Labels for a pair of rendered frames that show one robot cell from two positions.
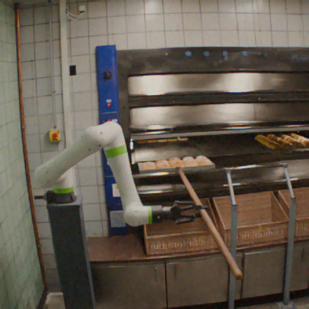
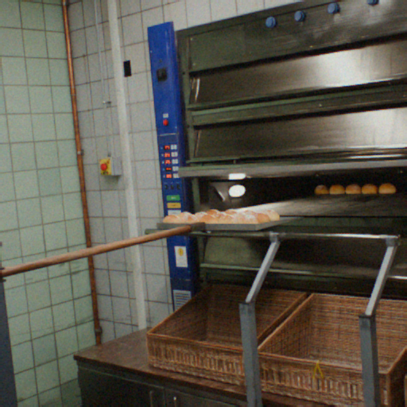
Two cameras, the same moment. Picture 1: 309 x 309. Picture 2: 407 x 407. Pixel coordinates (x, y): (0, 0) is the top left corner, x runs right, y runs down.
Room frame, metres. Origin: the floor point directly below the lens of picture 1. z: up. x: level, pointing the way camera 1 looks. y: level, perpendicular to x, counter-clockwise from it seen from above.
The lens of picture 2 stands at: (1.18, -2.13, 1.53)
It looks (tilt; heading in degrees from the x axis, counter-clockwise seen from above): 5 degrees down; 44
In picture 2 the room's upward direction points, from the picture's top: 5 degrees counter-clockwise
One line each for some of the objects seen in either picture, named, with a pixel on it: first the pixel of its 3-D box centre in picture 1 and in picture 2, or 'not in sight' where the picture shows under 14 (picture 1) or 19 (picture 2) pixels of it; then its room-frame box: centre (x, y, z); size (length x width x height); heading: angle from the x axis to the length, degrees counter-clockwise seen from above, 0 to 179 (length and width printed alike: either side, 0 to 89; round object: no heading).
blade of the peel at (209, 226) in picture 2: (175, 163); (228, 219); (3.35, -0.19, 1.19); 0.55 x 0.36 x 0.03; 93
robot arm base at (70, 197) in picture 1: (54, 196); not in sight; (2.48, 0.57, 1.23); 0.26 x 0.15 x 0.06; 93
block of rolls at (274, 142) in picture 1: (284, 140); not in sight; (4.03, -1.32, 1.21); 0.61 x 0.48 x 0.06; 2
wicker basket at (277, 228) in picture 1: (250, 217); (346, 346); (3.30, -0.79, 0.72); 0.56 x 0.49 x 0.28; 94
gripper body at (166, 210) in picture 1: (171, 213); not in sight; (2.17, -0.10, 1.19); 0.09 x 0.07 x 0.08; 93
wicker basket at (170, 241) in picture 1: (178, 225); (226, 329); (3.27, -0.20, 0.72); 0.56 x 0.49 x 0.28; 93
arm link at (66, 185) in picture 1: (60, 175); not in sight; (2.47, 0.52, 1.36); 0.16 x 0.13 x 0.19; 155
